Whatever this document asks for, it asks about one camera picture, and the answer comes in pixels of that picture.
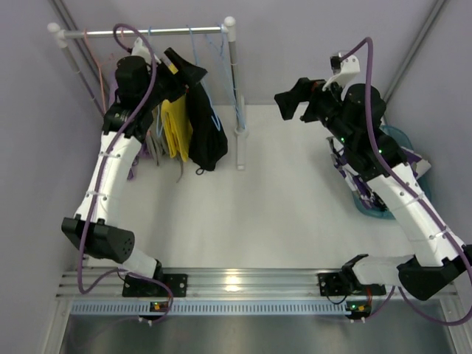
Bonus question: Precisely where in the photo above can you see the grey trousers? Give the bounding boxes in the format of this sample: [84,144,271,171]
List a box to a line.
[145,108,170,166]

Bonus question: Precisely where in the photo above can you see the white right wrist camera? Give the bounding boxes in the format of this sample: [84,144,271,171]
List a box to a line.
[322,54,361,91]

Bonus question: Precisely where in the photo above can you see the pink wire hanger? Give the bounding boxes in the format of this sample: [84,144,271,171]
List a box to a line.
[84,29,114,113]

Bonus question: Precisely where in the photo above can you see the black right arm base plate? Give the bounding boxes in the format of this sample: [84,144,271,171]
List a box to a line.
[318,271,367,296]

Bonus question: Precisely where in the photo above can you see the yellow trousers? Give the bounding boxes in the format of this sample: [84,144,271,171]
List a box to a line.
[161,95,192,162]

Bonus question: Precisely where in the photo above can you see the purple camouflage trousers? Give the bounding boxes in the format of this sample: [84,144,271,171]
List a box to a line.
[327,128,431,220]

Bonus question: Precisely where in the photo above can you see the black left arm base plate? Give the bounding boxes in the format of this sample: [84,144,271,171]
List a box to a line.
[122,274,188,298]

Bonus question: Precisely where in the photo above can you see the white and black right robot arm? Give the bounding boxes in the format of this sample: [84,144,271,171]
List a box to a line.
[274,77,471,301]

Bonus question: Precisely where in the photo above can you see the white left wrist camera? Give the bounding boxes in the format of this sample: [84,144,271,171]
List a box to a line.
[131,38,152,65]

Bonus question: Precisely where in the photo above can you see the aluminium mounting rail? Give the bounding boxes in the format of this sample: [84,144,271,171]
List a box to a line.
[55,268,458,318]

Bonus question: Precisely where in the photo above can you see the white and metal clothes rack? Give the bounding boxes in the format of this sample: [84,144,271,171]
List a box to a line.
[47,16,249,170]

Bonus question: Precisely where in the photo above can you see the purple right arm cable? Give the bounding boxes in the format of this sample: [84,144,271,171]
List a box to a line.
[341,36,472,327]

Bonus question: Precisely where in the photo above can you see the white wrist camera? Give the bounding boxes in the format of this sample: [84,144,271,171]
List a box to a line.
[131,38,152,65]
[322,54,361,91]

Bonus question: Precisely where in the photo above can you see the teal plastic bin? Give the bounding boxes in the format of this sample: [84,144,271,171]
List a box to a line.
[344,125,431,220]

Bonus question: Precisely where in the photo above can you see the black trousers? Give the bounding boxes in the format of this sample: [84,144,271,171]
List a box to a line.
[186,84,228,176]

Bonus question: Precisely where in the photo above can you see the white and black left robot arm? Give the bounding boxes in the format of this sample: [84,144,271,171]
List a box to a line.
[61,47,207,280]

